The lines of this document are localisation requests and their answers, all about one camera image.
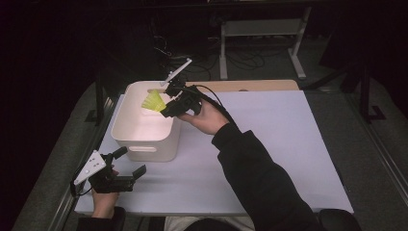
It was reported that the wooden table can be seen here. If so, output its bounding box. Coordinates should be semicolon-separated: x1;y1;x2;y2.
184;79;300;94

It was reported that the person's right hand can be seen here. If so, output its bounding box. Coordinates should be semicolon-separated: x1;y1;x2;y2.
177;98;231;136

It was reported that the black metal stand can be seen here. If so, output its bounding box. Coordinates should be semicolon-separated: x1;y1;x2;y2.
303;61;388;125
84;74;113;127

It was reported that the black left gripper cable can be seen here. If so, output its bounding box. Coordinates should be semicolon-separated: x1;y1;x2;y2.
69;180;94;197

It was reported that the yellow shuttlecock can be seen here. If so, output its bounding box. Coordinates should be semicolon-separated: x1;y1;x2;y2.
140;89;168;113

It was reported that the person's left hand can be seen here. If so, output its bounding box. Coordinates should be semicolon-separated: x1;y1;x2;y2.
90;169;120;219

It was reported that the person's lap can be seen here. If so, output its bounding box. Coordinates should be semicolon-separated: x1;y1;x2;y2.
164;215;258;231

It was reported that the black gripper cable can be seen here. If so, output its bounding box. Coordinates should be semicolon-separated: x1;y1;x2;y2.
184;84;240;128
69;180;94;197

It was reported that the white metal desk frame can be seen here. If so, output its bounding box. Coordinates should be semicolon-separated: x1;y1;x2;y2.
218;6;313;81

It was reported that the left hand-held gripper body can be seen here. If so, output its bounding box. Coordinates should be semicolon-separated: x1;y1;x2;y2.
72;149;137;194

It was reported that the white plastic storage bin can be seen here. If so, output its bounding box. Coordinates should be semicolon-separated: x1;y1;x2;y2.
111;80;183;163

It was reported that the tangle of floor cables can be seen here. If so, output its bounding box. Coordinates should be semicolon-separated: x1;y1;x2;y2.
153;34;268;82

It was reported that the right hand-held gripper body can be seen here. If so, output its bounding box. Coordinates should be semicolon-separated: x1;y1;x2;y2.
160;58;204;118

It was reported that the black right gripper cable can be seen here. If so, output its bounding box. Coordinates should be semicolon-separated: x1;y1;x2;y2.
184;84;240;128

